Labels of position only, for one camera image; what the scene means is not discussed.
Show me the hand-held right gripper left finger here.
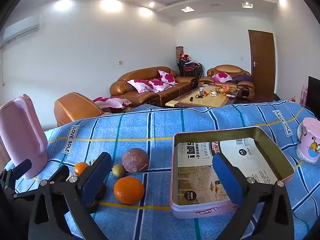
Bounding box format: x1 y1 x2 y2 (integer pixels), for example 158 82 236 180
27 152 112 240

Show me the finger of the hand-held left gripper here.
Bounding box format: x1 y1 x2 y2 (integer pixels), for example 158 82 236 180
0 159 38 200

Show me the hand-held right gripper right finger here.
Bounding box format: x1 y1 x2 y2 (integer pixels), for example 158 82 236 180
212 152 296 240

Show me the dark brown round fruit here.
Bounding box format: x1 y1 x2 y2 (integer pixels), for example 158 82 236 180
85 182 107 212

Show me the small orange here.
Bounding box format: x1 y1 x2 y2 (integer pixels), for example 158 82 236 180
74 162 90 177

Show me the small green fruit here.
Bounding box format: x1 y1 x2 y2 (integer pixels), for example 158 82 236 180
112 164 125 178

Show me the pink tin box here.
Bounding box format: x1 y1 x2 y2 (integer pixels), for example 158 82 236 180
171 126 295 219

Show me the purple passion fruit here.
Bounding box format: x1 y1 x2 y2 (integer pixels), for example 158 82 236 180
122 148 150 174

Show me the newspaper box liner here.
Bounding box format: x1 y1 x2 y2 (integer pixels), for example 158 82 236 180
176 138 279 203

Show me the pink electric kettle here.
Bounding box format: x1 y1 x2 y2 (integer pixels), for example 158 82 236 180
0 94 48 180

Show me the rounded brown leather seat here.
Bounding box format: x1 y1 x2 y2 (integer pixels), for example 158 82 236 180
54 92 104 127

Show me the wooden coffee table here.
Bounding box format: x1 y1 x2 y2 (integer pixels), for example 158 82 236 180
165 84 240 108

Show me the blue plaid blanket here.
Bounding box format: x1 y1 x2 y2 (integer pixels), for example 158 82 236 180
0 100 320 240

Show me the pink floral pillow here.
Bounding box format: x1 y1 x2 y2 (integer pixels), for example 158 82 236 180
148 79 172 93
212 72 233 83
92 96 132 110
158 70 177 85
127 79 153 93

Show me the pink cartoon cup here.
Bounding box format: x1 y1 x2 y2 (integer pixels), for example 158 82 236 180
296 117 320 165

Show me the pile of snacks and oranges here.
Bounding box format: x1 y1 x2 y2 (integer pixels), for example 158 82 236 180
215 85 237 96

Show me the brown leather sofa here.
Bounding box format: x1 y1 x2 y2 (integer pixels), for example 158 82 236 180
109 66 198 107

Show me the purple blanket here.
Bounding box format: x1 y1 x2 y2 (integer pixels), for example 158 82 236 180
232 74 253 83

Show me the brown leather armchair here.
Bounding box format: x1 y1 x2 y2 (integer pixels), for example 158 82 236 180
198 64 255 103

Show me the pink gift bag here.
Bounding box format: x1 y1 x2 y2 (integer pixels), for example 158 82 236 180
300 85 308 107

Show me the stack of dark chairs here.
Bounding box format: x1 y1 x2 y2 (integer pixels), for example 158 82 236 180
177 60 203 79

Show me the black television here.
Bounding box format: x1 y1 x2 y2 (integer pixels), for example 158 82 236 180
307 76 320 119

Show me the brown wooden door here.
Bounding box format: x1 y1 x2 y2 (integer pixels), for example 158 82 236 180
248 29 276 103

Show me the white air conditioner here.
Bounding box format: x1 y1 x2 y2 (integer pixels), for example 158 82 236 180
2 14 41 43

